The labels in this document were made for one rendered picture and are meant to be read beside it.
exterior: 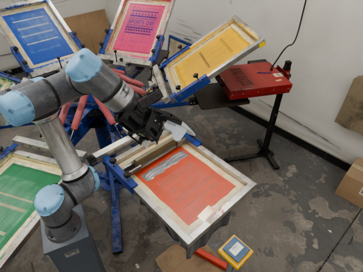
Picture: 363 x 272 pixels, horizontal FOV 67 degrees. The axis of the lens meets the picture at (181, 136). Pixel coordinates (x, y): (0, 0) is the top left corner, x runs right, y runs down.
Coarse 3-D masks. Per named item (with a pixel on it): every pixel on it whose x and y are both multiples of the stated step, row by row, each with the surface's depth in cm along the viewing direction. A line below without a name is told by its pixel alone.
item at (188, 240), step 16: (144, 144) 195; (192, 144) 196; (240, 176) 172; (144, 192) 163; (240, 192) 163; (160, 208) 154; (224, 208) 154; (176, 224) 147; (208, 224) 147; (192, 240) 140
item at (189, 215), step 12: (144, 168) 182; (168, 168) 182; (144, 180) 174; (156, 180) 174; (156, 192) 167; (168, 204) 161; (192, 204) 161; (204, 204) 161; (180, 216) 154; (192, 216) 154
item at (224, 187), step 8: (168, 152) 194; (176, 152) 194; (160, 160) 188; (184, 160) 188; (192, 160) 188; (200, 160) 188; (176, 168) 182; (200, 168) 182; (208, 168) 182; (216, 176) 177; (224, 184) 172; (232, 184) 172; (208, 192) 167; (216, 192) 167; (224, 192) 167; (216, 200) 163
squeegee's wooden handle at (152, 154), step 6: (162, 144) 185; (168, 144) 187; (174, 144) 193; (150, 150) 180; (156, 150) 181; (162, 150) 186; (144, 156) 176; (150, 156) 180; (156, 156) 184; (138, 162) 175; (144, 162) 179
